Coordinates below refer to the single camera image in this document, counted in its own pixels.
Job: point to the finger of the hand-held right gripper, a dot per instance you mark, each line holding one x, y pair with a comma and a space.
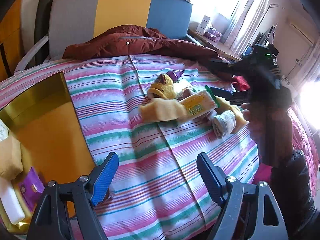
220, 66
221, 92

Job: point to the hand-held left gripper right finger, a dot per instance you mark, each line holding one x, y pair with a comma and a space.
208, 180

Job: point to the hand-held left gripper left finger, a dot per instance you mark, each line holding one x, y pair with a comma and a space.
105, 180

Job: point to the yellow packet with green edge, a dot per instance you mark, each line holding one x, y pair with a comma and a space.
197, 103

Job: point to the purple snack packet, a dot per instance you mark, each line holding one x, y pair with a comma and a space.
31, 187
176, 73

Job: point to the golden cardboard box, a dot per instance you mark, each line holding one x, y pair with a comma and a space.
45, 140

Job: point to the person's right forearm black sleeve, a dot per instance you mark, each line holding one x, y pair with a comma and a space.
292, 195

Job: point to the person's right hand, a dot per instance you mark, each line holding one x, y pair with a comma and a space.
282, 135

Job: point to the wooden desk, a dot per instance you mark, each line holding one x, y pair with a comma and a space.
217, 48

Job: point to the red cloth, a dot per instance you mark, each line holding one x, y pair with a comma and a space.
240, 83

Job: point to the plain yellow knitted sock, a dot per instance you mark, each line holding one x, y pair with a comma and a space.
162, 110
238, 116

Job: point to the purple storage box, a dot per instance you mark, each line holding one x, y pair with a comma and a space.
213, 34

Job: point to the white rolled sock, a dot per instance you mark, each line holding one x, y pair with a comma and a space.
223, 125

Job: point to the blue round object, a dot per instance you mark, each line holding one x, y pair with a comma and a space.
249, 49

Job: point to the clear plastic wrapper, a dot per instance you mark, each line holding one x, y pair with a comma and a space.
183, 87

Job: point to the stack of white boxes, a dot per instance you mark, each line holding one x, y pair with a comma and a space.
203, 25

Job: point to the striped bed sheet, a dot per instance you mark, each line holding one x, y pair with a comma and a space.
150, 167

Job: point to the black audio devices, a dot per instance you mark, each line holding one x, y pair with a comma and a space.
262, 38

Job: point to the pale striped curtain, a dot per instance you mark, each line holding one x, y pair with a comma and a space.
250, 17

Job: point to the yellow plush toy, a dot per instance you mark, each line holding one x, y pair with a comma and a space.
163, 87

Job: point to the pink quilt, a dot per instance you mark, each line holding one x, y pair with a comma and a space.
308, 145

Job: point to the red-brown padded jacket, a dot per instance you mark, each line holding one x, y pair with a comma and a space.
140, 42

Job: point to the white rectangular pack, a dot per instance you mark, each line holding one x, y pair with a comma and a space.
11, 202

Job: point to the grey yellow blue armchair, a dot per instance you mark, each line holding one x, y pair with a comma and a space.
120, 10

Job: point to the black chair back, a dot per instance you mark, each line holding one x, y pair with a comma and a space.
43, 17

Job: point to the yellow wooden cabinet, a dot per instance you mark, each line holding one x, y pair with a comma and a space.
10, 30

